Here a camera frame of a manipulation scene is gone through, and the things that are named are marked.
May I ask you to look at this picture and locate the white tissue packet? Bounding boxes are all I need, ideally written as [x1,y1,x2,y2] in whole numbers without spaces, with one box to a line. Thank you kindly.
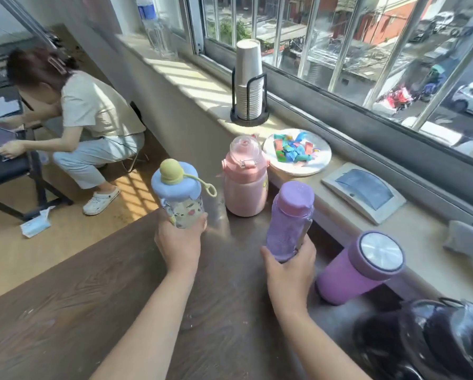
[20,206,56,239]

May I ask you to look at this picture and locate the pink water bottle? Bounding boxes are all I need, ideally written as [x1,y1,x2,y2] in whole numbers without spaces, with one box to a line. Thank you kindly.
[221,135,270,217]

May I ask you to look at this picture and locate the stack of white paper cups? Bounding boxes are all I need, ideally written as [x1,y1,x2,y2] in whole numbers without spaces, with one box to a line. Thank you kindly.
[235,39,264,120]

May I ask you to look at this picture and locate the pink hair clip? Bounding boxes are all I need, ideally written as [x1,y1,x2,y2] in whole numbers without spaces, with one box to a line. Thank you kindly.
[48,56,68,75]

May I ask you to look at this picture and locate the black bench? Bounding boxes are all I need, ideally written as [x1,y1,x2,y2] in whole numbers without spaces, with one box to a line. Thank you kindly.
[0,87,74,222]

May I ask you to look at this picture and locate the black metal stool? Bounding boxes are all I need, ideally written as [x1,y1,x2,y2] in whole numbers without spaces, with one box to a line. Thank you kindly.
[122,101,150,173]

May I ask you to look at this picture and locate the translucent purple water bottle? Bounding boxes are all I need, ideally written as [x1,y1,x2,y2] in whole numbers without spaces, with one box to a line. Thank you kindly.
[265,180,315,263]

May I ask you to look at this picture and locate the white panel with grey screen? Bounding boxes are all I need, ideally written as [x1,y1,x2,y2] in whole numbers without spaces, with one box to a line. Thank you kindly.
[321,162,407,225]

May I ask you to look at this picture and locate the glossy black kettle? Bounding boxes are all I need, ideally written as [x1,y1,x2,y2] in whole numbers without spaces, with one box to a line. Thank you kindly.
[353,298,473,380]

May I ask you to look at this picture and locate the white clog shoe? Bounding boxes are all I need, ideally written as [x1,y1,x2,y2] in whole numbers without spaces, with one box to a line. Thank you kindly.
[82,186,121,216]

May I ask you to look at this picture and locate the white round plate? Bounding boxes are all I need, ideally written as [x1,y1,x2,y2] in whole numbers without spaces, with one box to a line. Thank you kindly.
[263,128,333,177]

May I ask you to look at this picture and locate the blue lid cartoon water bottle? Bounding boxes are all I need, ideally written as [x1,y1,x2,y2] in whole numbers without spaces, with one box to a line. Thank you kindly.
[151,158,217,229]

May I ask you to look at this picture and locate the row of metal window bars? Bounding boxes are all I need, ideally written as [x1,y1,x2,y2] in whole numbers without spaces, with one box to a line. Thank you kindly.
[211,0,473,133]

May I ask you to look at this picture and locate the purple thermos with silver lid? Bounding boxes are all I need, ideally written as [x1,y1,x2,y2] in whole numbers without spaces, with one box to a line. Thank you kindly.
[316,231,406,306]

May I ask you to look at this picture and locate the clear plastic water bottle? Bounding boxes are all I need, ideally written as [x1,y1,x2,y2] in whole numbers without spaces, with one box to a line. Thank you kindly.
[136,0,178,60]

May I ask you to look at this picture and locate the grey window frame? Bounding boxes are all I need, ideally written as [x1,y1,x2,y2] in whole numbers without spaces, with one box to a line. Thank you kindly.
[181,0,473,218]

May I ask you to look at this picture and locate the black cup holder stand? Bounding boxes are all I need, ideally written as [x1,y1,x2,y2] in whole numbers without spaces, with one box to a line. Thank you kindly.
[230,68,270,127]

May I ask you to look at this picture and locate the person's left hand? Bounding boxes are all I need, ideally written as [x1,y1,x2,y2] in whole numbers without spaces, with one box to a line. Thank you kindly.
[154,211,208,273]

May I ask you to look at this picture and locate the person's right hand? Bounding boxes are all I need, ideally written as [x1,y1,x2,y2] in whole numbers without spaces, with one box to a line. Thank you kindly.
[260,233,317,313]

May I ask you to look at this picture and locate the person's right forearm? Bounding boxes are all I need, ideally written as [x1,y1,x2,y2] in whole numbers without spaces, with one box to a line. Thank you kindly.
[276,306,373,380]

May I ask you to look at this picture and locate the pile of colourful candies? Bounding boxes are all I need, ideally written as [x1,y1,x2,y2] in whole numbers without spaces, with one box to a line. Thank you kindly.
[273,131,321,163]

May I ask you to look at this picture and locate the grey cloth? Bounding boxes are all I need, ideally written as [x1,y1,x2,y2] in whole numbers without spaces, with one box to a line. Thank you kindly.
[443,220,473,289]

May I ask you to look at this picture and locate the person's left forearm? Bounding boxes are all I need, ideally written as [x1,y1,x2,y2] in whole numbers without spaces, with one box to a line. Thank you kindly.
[90,268,197,380]

